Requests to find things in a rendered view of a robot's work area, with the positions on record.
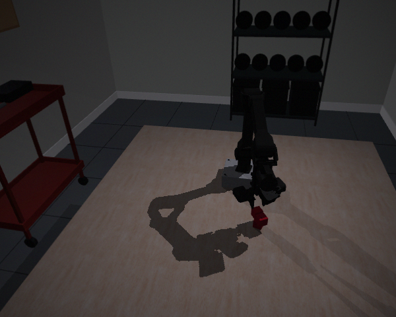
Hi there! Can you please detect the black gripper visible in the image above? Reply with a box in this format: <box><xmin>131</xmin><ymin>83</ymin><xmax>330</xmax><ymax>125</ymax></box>
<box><xmin>233</xmin><ymin>172</ymin><xmax>286</xmax><ymax>209</ymax></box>

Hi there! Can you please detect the red cube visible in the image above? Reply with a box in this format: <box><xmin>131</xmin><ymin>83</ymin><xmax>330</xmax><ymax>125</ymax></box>
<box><xmin>255</xmin><ymin>213</ymin><xmax>268</xmax><ymax>227</ymax></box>
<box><xmin>253</xmin><ymin>219</ymin><xmax>263</xmax><ymax>230</ymax></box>
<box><xmin>251</xmin><ymin>206</ymin><xmax>263</xmax><ymax>219</ymax></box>

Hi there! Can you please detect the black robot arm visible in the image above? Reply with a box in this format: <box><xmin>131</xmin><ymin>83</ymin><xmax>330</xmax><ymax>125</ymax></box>
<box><xmin>234</xmin><ymin>88</ymin><xmax>281</xmax><ymax>205</ymax></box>

